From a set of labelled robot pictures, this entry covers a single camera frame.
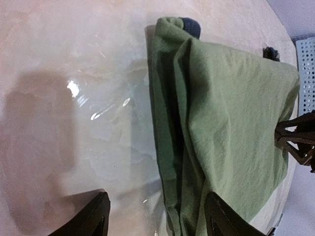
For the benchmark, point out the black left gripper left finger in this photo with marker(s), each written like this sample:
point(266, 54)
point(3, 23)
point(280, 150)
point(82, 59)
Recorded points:
point(91, 220)

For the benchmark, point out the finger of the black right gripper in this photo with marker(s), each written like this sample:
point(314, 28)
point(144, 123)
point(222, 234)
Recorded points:
point(297, 136)

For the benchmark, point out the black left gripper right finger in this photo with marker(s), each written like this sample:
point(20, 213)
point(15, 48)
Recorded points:
point(222, 220)

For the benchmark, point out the green cloth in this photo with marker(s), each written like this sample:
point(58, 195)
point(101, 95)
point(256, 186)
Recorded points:
point(215, 109)

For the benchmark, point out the light blue plastic basket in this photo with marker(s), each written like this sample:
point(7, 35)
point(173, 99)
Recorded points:
point(305, 51)

